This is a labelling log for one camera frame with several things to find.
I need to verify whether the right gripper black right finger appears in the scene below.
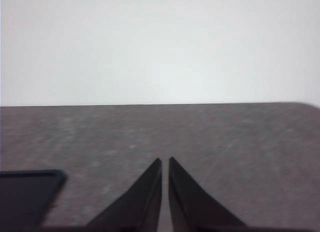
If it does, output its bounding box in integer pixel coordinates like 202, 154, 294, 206
168, 156, 248, 229

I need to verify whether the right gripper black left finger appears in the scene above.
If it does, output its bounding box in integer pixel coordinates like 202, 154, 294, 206
87, 157, 163, 229

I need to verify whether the dark rectangular tray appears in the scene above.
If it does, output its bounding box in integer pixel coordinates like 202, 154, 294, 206
0, 169, 68, 230

